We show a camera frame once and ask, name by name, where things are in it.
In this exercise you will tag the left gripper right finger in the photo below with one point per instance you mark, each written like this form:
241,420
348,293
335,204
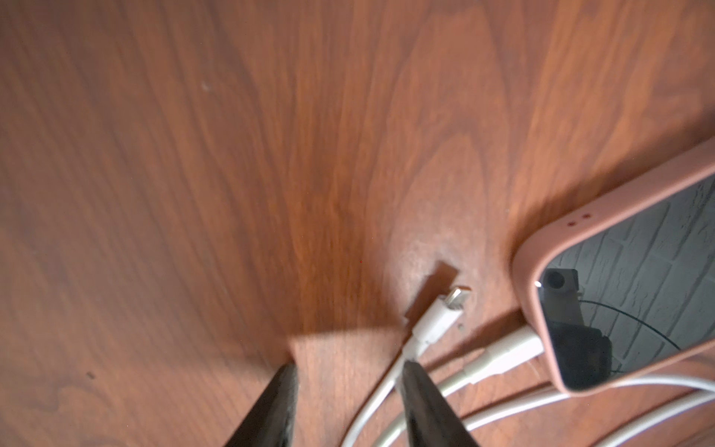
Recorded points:
430,420

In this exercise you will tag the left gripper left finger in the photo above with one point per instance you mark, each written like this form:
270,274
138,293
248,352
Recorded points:
271,420

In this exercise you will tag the black phone pink case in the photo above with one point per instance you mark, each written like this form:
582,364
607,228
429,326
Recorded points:
624,285

